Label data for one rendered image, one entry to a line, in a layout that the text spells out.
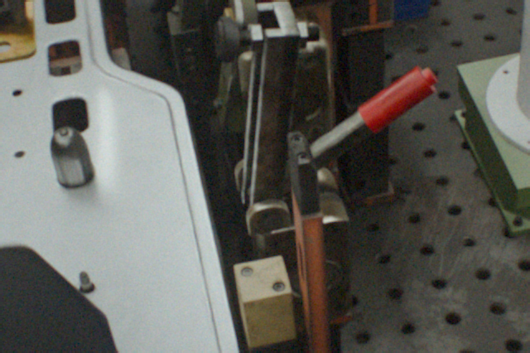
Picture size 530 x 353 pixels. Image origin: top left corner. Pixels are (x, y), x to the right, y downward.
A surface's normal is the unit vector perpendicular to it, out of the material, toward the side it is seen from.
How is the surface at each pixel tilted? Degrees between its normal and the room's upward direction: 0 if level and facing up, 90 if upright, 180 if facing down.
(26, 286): 90
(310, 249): 90
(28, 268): 90
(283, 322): 90
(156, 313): 0
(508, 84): 2
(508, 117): 2
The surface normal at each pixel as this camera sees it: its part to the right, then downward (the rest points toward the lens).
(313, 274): 0.20, 0.68
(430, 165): -0.07, -0.71
